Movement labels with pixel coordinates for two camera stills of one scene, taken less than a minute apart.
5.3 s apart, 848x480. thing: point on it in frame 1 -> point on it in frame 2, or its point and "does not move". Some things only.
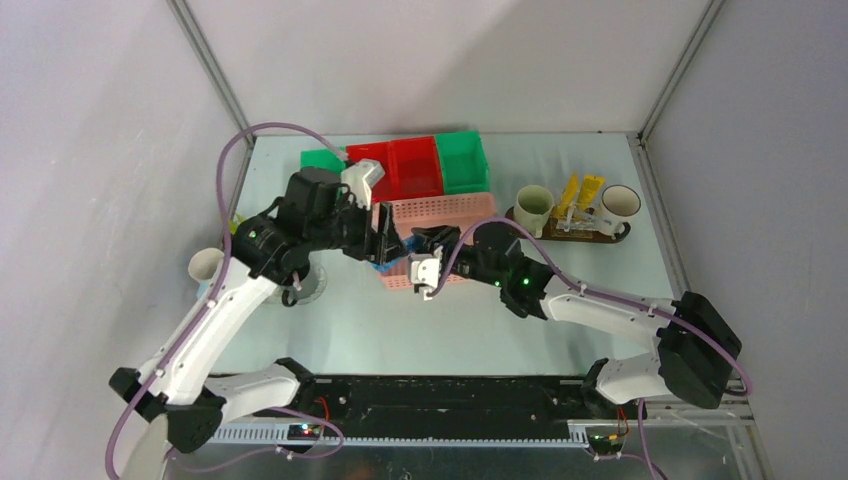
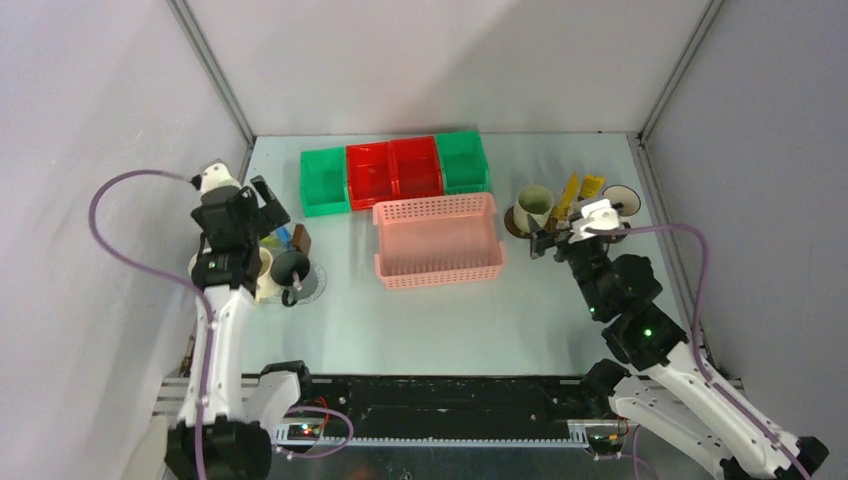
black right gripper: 435,237 -> 541,240
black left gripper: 386,245 -> 271,214
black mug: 285,277 does not move
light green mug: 532,207 does not move
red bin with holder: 414,168 does not move
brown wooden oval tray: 551,233 does not move
